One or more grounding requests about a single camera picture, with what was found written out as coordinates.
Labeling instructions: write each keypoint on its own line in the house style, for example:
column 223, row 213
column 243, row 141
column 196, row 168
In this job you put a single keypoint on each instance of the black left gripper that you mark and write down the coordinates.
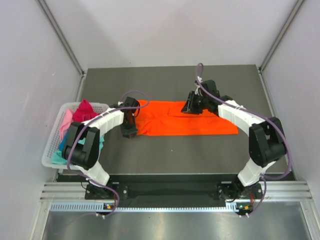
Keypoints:
column 132, row 131

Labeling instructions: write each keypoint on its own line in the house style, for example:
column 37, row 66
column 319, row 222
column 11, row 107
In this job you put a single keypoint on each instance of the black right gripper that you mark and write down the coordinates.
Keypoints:
column 190, row 107

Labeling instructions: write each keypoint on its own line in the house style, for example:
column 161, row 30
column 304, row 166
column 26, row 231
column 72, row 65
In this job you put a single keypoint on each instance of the orange t shirt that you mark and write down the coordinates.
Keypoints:
column 164, row 118

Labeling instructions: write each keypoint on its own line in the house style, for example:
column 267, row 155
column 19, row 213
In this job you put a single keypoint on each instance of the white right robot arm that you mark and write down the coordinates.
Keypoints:
column 265, row 144

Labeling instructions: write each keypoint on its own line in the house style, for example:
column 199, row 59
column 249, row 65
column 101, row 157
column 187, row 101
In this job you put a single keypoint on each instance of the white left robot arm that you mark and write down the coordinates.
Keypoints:
column 81, row 148

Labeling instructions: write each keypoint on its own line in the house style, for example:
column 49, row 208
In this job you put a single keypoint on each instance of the magenta t shirt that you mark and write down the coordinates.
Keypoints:
column 84, row 112

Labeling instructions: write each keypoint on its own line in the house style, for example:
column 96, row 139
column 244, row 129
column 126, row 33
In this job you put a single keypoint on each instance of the pink t shirt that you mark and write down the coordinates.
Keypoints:
column 66, row 122

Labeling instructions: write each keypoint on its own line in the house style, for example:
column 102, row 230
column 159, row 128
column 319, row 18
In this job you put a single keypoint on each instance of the blue t shirt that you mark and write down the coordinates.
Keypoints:
column 62, row 144

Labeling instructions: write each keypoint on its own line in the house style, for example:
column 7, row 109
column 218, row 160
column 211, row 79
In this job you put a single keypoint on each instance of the teal t shirt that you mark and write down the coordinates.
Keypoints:
column 57, row 158

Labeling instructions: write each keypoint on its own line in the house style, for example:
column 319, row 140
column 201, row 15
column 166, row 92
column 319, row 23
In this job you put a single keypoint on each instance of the white plastic laundry basket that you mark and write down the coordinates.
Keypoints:
column 53, row 141

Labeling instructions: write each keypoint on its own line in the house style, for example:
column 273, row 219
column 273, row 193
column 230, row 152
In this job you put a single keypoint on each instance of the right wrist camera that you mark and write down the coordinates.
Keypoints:
column 209, row 86

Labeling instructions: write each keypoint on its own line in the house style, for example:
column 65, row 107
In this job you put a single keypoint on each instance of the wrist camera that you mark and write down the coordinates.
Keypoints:
column 129, row 104
column 209, row 86

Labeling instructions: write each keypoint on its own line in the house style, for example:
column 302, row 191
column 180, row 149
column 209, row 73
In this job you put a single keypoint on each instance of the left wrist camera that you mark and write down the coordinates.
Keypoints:
column 129, row 104

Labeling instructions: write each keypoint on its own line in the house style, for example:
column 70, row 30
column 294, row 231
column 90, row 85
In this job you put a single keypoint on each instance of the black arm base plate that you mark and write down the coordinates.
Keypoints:
column 212, row 191

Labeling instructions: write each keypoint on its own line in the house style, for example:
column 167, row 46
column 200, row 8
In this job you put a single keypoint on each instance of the slotted grey cable duct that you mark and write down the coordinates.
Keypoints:
column 102, row 207

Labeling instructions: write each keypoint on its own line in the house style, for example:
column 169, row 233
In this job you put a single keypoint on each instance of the left aluminium frame post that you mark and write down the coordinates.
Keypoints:
column 60, row 35

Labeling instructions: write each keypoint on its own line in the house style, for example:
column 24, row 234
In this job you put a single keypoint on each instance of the aluminium corner frame post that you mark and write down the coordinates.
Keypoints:
column 298, row 5

